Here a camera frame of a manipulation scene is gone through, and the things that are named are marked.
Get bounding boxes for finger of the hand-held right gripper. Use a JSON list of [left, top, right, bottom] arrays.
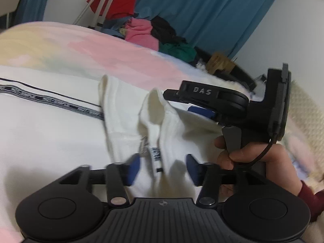
[[163, 80, 221, 122]]

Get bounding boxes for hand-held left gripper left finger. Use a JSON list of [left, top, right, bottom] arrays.
[[59, 153, 141, 208]]

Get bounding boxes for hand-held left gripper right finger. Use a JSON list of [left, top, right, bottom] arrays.
[[186, 154, 266, 207]]

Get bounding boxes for white pants with striped band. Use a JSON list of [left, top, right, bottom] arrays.
[[0, 64, 229, 231]]

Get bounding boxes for person's right hand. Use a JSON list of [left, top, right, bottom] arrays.
[[215, 135, 303, 196]]

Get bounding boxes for cream quilted headboard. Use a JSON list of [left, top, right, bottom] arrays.
[[289, 80, 324, 157]]

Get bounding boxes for black sofa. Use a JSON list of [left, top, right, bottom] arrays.
[[195, 47, 256, 90]]

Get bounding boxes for brown paper bag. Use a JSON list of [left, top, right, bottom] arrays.
[[205, 52, 234, 75]]

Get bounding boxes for green garment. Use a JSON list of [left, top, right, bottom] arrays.
[[158, 42, 197, 62]]

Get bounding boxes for black garment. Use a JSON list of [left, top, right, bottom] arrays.
[[150, 16, 188, 45]]

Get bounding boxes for pink garment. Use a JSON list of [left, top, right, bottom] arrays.
[[124, 18, 160, 50]]

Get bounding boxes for wide blue curtain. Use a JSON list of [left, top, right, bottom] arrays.
[[128, 0, 280, 59]]

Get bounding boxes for pastel bed blanket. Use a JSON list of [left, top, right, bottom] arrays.
[[0, 20, 324, 243]]

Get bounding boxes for blue garment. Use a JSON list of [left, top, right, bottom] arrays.
[[102, 11, 152, 37]]

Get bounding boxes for red garment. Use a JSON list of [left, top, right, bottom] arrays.
[[86, 0, 137, 21]]

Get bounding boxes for garment steamer stand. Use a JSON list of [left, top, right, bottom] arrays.
[[73, 0, 122, 29]]

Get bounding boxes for narrow blue curtain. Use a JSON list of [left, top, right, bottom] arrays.
[[18, 0, 55, 24]]

